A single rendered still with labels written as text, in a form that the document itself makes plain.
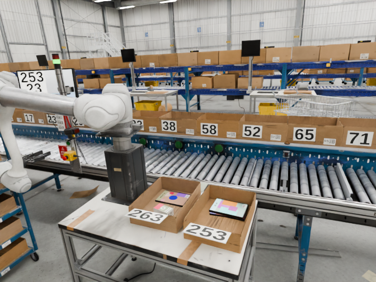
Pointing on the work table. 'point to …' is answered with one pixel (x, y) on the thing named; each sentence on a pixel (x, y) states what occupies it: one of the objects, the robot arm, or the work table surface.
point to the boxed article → (163, 210)
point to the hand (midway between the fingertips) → (43, 153)
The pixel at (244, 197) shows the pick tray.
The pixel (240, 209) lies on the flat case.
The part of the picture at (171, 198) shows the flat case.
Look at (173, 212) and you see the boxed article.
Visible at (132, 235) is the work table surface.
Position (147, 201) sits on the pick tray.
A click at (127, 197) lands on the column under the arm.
